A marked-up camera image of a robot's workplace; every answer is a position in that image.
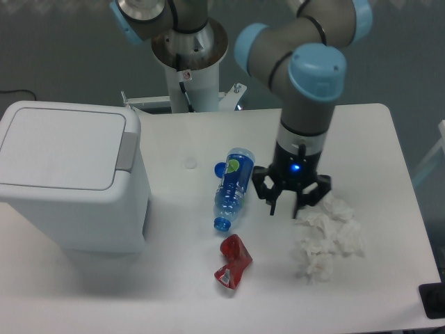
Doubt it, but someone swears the blue plastic water bottle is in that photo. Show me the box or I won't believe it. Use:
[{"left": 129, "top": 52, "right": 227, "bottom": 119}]
[{"left": 213, "top": 148, "right": 255, "bottom": 232}]

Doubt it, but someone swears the blue bottle cap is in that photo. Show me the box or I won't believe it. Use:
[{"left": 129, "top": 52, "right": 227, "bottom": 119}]
[{"left": 213, "top": 161, "right": 226, "bottom": 178}]

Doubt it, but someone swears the white metal mounting bracket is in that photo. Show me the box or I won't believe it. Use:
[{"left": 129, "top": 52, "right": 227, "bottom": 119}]
[{"left": 120, "top": 83, "right": 248, "bottom": 113}]

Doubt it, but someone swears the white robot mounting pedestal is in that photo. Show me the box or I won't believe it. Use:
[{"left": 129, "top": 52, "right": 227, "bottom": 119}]
[{"left": 152, "top": 18, "right": 228, "bottom": 113}]

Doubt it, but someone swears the black floor cable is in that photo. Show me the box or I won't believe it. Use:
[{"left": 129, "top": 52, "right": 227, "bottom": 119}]
[{"left": 0, "top": 89, "right": 38, "bottom": 102}]

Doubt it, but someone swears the white frame at right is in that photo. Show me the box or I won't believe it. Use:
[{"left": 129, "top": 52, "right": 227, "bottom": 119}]
[{"left": 412, "top": 120, "right": 444, "bottom": 188}]

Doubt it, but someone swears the white push-top trash can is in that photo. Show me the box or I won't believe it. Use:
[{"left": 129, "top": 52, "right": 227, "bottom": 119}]
[{"left": 1, "top": 101, "right": 152, "bottom": 253}]

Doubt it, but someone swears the crushed red soda can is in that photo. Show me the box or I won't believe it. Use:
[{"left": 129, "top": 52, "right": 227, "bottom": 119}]
[{"left": 214, "top": 234, "right": 253, "bottom": 290}]

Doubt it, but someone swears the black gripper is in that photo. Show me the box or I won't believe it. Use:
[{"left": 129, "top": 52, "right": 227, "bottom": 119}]
[{"left": 252, "top": 143, "right": 332, "bottom": 218}]

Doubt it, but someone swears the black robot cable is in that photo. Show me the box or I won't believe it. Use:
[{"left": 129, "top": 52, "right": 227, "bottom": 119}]
[{"left": 175, "top": 54, "right": 195, "bottom": 113}]

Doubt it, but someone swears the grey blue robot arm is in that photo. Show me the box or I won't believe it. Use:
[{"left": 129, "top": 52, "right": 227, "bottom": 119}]
[{"left": 110, "top": 1, "right": 373, "bottom": 209}]

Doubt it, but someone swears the black device at edge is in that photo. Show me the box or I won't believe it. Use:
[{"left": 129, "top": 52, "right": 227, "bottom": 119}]
[{"left": 419, "top": 283, "right": 444, "bottom": 319}]

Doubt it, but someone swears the crumpled white tissue paper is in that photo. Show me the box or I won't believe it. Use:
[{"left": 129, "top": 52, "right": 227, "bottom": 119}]
[{"left": 295, "top": 191, "right": 365, "bottom": 283}]

